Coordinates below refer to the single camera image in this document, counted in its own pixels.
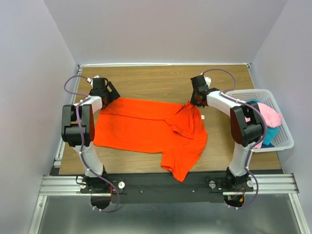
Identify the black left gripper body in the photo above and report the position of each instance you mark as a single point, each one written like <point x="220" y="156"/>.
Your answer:
<point x="111" y="96"/>

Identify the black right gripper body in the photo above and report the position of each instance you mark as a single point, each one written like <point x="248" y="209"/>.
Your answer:
<point x="193" y="100"/>

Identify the orange t shirt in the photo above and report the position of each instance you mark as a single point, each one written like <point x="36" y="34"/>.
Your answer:
<point x="175" y="130"/>

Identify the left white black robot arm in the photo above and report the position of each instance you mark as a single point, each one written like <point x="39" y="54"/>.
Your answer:
<point x="78" y="129"/>

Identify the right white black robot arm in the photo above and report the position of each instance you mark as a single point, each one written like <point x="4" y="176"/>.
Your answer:
<point x="247" y="126"/>

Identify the pink t shirt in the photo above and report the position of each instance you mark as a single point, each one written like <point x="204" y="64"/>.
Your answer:
<point x="268" y="117"/>

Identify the teal t shirt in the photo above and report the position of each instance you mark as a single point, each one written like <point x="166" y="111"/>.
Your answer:
<point x="270" y="134"/>

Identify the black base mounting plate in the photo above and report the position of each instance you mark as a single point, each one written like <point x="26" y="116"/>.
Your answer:
<point x="153" y="197"/>

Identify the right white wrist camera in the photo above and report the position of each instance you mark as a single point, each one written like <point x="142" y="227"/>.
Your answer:
<point x="207" y="80"/>

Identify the aluminium frame rail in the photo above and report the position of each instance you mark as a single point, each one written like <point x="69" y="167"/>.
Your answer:
<point x="162" y="183"/>

